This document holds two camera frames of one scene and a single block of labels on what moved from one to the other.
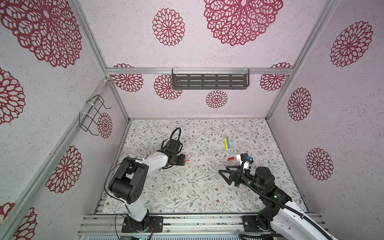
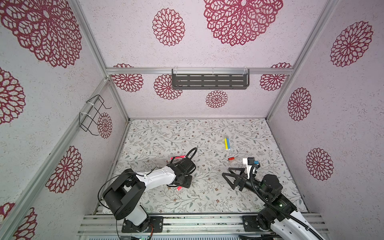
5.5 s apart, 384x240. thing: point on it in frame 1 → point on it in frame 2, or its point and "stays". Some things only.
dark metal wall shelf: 210,78 stays
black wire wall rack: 86,120 stays
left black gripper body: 179,159 → 186,182
